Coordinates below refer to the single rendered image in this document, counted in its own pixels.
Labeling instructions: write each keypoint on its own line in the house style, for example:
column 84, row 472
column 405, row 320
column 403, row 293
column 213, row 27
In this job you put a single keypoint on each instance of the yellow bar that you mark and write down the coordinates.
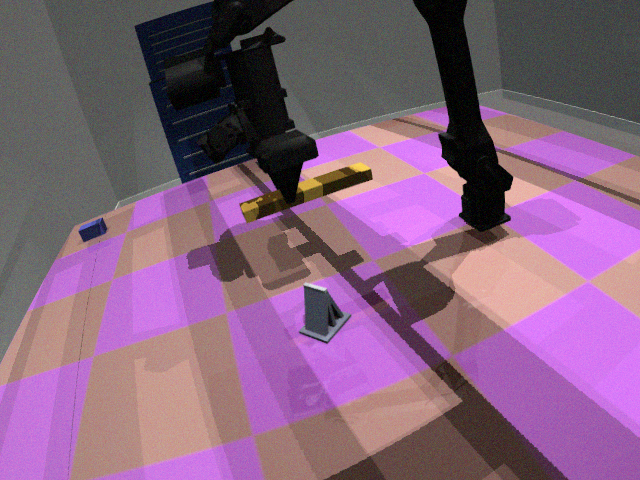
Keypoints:
column 308, row 190

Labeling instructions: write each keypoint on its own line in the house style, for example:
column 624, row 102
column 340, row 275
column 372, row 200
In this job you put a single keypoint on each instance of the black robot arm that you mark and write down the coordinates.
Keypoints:
column 197, row 77

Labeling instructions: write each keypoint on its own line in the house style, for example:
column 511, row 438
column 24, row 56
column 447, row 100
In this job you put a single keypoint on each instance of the blue rectangular block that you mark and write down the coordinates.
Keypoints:
column 93, row 229

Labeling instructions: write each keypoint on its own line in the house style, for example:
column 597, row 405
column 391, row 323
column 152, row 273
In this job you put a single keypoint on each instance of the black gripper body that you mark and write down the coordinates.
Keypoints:
column 274, row 149

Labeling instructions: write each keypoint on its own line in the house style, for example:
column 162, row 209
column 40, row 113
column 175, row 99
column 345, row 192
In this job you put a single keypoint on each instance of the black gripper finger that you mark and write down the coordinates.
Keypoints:
column 252, row 153
column 287, row 180

